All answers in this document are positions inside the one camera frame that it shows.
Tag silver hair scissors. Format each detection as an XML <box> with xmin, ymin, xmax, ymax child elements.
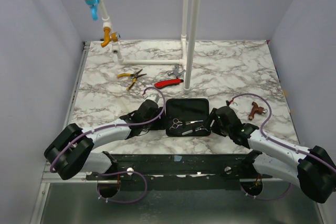
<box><xmin>169</xmin><ymin>118</ymin><xmax>203</xmax><ymax>130</ymax></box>

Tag black fabric tool case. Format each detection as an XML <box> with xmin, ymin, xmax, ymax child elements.
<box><xmin>165</xmin><ymin>98</ymin><xmax>210</xmax><ymax>137</ymax></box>

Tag silver thinning scissors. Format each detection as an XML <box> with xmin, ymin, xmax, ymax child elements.
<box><xmin>182</xmin><ymin>126</ymin><xmax>209</xmax><ymax>136</ymax></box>

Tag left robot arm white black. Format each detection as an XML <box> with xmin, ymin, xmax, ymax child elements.
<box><xmin>44</xmin><ymin>98</ymin><xmax>163</xmax><ymax>180</ymax></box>

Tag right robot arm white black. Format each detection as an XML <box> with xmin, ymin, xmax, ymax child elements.
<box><xmin>204</xmin><ymin>106</ymin><xmax>335</xmax><ymax>204</ymax></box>

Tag red utility knife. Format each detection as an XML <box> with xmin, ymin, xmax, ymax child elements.
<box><xmin>154</xmin><ymin>78</ymin><xmax>184</xmax><ymax>89</ymax></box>

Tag brown faucet tap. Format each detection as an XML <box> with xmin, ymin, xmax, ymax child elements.
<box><xmin>248</xmin><ymin>102</ymin><xmax>268</xmax><ymax>121</ymax></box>

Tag orange faucet tap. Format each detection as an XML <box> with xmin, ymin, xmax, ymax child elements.
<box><xmin>101</xmin><ymin>27</ymin><xmax>120</xmax><ymax>48</ymax></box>

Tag blue faucet tap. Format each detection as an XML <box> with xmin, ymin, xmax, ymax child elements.
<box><xmin>84</xmin><ymin>0</ymin><xmax>100</xmax><ymax>20</ymax></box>

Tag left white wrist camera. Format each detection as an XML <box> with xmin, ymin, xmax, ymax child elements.
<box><xmin>143</xmin><ymin>94</ymin><xmax>160</xmax><ymax>103</ymax></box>

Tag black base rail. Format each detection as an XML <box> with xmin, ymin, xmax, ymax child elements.
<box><xmin>52</xmin><ymin>153</ymin><xmax>266</xmax><ymax>190</ymax></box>

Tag yellow handled pliers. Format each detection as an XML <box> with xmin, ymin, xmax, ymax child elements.
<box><xmin>117</xmin><ymin>69</ymin><xmax>146</xmax><ymax>91</ymax></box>

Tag white PVC pipe frame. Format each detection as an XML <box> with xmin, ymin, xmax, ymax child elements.
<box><xmin>98</xmin><ymin>0</ymin><xmax>201</xmax><ymax>94</ymax></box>

